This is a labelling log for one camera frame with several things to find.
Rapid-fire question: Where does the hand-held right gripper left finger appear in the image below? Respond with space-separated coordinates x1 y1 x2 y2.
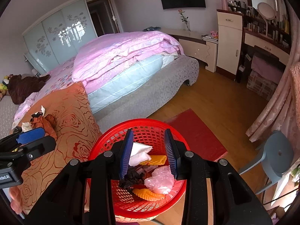
25 129 134 225

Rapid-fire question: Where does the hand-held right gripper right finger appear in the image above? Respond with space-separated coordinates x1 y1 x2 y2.
164 128 273 225

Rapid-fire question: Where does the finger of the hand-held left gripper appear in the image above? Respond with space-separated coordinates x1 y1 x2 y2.
0 135 57 163
0 127 46 146

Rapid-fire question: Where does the orange-brown wrapper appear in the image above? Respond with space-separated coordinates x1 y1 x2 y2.
30 112 58 141

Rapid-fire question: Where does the black plastic bag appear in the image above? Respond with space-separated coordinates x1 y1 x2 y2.
119 166 150 189

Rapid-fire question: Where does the clear plastic bag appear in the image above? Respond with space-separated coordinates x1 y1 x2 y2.
144 166 176 195

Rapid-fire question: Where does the red plastic mesh basket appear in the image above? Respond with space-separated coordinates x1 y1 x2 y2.
88 118 191 218

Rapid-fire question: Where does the person's left hand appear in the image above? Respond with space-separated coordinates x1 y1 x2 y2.
9 187 26 215

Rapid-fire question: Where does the orange rose-patterned cloth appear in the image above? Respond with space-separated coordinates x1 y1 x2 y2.
12 82 104 216

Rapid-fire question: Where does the red floor mat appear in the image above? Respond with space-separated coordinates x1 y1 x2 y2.
164 108 228 162

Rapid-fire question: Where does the brown plush garment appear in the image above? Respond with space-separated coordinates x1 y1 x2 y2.
5 74 51 105

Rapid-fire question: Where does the colourful plush toy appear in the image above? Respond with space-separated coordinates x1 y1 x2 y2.
0 75 11 99

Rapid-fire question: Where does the pink floral bed sheet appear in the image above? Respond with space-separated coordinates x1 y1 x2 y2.
14 57 85 125

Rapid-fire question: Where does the bed with pink quilt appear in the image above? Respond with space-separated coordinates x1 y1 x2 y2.
0 28 200 141

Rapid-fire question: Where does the light blue quilt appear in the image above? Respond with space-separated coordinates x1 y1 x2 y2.
84 55 166 114

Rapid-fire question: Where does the pink quilt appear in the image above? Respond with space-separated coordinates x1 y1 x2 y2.
71 30 184 87

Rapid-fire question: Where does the grey-blue plastic stool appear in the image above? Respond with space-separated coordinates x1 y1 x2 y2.
238 130 294 195

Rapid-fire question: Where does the low cream cabinet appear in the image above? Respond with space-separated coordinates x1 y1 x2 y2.
164 28 219 73

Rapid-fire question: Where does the wardrobe with floral glass doors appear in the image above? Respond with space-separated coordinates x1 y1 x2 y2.
22 0 98 75

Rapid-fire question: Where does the patterned storage box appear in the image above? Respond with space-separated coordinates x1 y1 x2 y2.
247 70 278 101

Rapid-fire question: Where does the pink curtain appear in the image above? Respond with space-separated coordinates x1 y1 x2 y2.
246 5 300 143

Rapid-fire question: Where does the tall cream cabinet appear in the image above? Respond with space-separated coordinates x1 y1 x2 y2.
216 9 244 75

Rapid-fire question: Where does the purple cloth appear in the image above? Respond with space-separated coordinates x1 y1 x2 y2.
251 56 284 85

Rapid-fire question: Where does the flower in glass vase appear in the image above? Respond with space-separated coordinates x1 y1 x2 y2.
178 9 191 32

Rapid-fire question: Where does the pink knitted garment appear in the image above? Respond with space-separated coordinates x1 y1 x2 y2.
289 62 300 132

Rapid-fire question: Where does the dressing table with mirror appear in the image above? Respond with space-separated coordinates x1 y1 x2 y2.
241 0 293 87

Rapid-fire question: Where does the room door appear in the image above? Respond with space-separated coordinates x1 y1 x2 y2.
86 0 124 38

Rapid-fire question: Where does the pink thermos bottle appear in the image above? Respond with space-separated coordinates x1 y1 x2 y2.
213 0 228 11

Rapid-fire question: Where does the row of cosmetic bottles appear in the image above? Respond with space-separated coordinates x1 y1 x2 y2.
228 0 291 48

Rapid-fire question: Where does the round standing mirror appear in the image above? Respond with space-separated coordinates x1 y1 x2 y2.
257 2 276 37

